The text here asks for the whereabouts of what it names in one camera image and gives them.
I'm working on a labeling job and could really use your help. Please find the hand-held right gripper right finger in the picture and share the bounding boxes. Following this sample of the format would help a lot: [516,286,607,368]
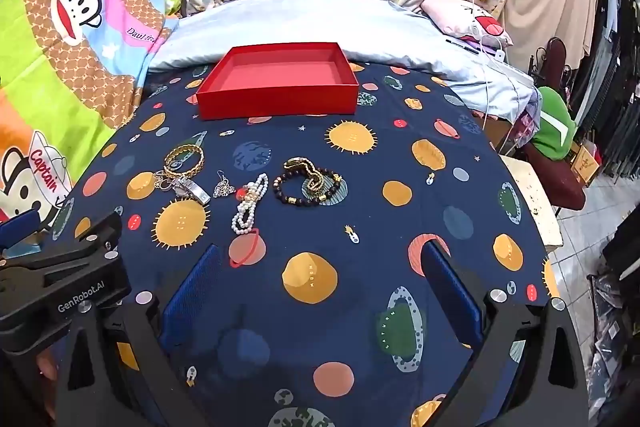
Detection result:
[422,239,591,427]

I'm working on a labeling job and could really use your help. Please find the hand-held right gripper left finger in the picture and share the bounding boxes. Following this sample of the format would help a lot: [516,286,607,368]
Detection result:
[52,243,226,427]

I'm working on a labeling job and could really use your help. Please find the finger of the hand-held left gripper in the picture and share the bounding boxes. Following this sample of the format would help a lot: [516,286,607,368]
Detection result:
[0,213,132,354]
[0,208,45,258]

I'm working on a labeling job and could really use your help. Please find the silver watch bracelet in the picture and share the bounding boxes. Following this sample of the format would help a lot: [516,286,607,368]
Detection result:
[172,174,212,206]

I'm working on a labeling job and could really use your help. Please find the dark bead bracelet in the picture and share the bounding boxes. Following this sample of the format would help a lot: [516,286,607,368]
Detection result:
[272,167,346,208]

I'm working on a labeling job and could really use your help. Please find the gold bangle bracelet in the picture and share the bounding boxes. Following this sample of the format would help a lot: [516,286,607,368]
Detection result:
[162,144,206,176]

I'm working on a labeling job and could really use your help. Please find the red cardboard box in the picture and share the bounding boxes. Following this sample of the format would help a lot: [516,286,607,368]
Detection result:
[195,42,360,122]

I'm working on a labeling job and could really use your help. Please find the person's left hand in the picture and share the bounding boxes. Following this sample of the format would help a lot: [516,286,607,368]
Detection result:
[36,349,60,418]

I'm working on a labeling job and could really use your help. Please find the white speckled side table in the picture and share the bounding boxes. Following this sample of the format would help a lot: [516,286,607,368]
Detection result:
[500,154,563,253]

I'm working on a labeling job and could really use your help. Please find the navy planet print bedsheet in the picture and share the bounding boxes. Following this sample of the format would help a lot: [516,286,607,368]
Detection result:
[50,59,561,427]

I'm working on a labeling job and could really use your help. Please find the cartoon monkey blanket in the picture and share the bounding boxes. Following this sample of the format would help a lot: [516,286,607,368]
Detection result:
[0,0,188,248]

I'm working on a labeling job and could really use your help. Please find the dark red chair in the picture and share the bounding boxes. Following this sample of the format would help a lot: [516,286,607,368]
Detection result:
[520,37,587,212]

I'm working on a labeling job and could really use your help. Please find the black plastic bags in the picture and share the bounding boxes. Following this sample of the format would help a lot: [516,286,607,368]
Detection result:
[585,227,640,418]

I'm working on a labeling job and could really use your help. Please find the small cardboard box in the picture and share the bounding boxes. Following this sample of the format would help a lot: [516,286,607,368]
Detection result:
[570,143,601,188]

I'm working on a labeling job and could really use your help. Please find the green cloth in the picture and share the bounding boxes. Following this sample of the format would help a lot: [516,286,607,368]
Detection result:
[530,86,577,160]

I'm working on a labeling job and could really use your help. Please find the pink cartoon pillow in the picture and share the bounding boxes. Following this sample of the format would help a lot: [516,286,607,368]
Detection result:
[420,0,515,52]

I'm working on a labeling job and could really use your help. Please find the hanging dark clothes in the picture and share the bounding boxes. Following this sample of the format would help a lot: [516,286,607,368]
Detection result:
[570,0,640,168]

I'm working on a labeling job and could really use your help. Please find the light blue pillow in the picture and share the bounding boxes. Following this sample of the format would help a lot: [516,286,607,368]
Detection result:
[150,0,538,128]

